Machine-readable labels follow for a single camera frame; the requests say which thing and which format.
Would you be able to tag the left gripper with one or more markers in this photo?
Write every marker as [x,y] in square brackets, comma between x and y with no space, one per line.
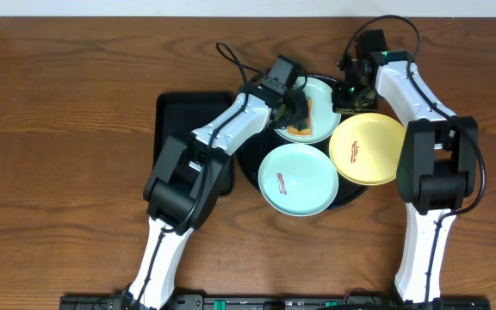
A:
[297,108]

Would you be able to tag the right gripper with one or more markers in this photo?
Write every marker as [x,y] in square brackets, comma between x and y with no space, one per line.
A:
[342,105]

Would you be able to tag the orange green sponge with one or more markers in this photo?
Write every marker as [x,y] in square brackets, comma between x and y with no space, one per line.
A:
[303,127]

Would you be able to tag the mint plate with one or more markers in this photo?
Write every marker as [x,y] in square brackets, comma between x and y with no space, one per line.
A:
[298,180]
[322,120]

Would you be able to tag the yellow plate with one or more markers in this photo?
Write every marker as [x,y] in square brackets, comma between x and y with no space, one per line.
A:
[365,149]

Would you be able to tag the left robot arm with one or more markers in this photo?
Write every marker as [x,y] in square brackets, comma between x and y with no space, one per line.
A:
[173,213]

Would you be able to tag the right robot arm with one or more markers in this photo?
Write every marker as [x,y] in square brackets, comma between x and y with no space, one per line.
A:
[437,166]

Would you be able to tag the black round tray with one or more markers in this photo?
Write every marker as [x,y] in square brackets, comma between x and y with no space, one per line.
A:
[251,154]

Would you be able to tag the black rectangular tray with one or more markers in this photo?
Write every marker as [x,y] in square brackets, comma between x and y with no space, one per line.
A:
[178,114]

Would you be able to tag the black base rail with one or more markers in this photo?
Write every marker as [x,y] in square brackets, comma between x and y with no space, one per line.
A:
[199,302]

